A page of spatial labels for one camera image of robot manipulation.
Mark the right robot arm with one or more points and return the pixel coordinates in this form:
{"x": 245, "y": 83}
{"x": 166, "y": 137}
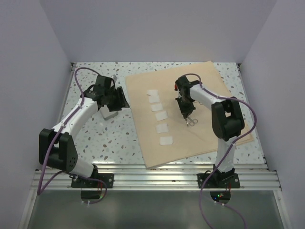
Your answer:
{"x": 227, "y": 124}

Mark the white gauze pad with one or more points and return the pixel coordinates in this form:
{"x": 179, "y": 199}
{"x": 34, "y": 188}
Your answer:
{"x": 161, "y": 116}
{"x": 156, "y": 107}
{"x": 165, "y": 141}
{"x": 162, "y": 128}
{"x": 154, "y": 99}
{"x": 152, "y": 92}

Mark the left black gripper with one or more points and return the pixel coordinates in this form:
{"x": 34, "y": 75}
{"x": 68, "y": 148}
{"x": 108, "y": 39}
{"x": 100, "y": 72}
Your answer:
{"x": 121, "y": 102}

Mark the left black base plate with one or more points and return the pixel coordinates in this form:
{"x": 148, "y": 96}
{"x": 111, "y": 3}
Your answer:
{"x": 104, "y": 180}

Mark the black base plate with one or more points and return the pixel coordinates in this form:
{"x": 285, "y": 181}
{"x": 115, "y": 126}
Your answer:
{"x": 219, "y": 179}
{"x": 104, "y": 180}

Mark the metal instrument tray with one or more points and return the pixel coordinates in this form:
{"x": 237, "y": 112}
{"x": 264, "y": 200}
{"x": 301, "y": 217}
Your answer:
{"x": 106, "y": 114}

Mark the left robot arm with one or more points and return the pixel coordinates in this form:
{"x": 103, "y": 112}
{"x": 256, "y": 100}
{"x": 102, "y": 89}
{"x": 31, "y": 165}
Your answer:
{"x": 56, "y": 145}

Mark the beige surgical drape cloth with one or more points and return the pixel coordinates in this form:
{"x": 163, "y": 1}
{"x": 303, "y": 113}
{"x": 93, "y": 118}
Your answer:
{"x": 188, "y": 142}

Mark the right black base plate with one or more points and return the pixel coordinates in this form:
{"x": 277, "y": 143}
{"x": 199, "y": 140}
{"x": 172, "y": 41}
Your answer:
{"x": 219, "y": 179}

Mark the steel surgical scissors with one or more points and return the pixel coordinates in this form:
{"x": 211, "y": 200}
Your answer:
{"x": 191, "y": 121}

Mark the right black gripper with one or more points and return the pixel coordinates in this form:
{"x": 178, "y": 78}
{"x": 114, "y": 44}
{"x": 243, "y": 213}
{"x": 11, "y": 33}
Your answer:
{"x": 189, "y": 110}

